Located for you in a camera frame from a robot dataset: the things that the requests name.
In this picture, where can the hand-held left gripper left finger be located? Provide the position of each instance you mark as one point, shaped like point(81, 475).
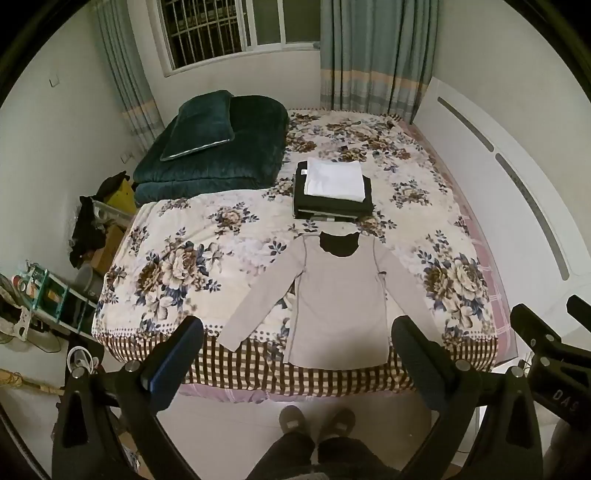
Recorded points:
point(170, 369)

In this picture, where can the white folded shirt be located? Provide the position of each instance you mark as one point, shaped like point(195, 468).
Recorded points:
point(334, 180)

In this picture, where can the grey long-sleeve shirt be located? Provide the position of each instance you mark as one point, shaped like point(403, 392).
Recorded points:
point(339, 295)

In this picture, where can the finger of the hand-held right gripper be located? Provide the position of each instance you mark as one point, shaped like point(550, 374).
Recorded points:
point(531, 323)
point(579, 307)

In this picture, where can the dark green quilt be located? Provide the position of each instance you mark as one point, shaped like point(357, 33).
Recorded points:
point(217, 166)

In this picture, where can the person's black trousers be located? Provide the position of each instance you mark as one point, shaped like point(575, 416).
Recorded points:
point(323, 459)

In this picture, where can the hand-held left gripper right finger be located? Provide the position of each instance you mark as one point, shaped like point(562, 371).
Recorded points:
point(418, 364)

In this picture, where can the straw broom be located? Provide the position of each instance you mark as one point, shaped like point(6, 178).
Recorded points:
point(27, 381)

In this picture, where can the black garment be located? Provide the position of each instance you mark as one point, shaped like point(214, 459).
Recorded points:
point(87, 230)

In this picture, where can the white headboard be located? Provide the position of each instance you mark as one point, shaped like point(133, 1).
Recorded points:
point(503, 138)

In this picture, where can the black folded clothes stack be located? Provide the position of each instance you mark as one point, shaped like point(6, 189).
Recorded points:
point(332, 207)

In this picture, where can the cardboard box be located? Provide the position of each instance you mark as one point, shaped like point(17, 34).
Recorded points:
point(108, 247)

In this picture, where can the person's slipper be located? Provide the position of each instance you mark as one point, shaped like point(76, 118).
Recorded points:
point(337, 422)
point(292, 420)

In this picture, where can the white small appliance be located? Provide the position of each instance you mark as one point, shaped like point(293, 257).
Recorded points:
point(82, 360)

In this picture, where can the teal and white shelf rack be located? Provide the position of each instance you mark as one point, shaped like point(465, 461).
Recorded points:
point(55, 295)

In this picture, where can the person's left slipper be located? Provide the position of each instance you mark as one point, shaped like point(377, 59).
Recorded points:
point(292, 420)

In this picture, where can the grey-blue curtain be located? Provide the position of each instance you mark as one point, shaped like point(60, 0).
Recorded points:
point(374, 50)
point(129, 78)

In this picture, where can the white electric fan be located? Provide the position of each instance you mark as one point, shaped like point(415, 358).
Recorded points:
point(25, 327)

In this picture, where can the white wall switch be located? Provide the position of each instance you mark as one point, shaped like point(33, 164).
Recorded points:
point(55, 81)

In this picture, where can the floral bedsheet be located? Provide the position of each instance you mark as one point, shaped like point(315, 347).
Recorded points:
point(221, 244)

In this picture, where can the dark green pillow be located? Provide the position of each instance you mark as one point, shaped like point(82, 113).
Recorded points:
point(198, 124)

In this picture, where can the window with metal bars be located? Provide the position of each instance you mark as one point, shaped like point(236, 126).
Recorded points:
point(231, 32)

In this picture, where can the person's right slipper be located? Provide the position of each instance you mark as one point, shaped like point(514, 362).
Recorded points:
point(337, 422)

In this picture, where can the yellow bag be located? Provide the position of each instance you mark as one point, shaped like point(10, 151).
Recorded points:
point(123, 198)

